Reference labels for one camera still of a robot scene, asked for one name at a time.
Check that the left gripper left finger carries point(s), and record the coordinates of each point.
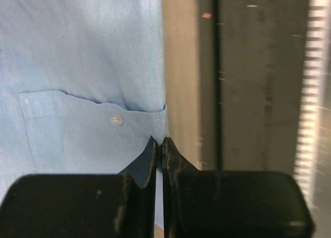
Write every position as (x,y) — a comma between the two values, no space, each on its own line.
(84,205)

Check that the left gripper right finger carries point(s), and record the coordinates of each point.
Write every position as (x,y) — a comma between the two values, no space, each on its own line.
(230,203)

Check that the light blue long sleeve shirt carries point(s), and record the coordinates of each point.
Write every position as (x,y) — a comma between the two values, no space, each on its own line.
(82,85)

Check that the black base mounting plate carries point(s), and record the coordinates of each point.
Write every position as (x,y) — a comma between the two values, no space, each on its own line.
(251,58)

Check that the aluminium frame rail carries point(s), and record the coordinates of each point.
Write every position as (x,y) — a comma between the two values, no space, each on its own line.
(321,198)

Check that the white slotted cable duct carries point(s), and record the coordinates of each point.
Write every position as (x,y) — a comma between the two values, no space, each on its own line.
(311,95)

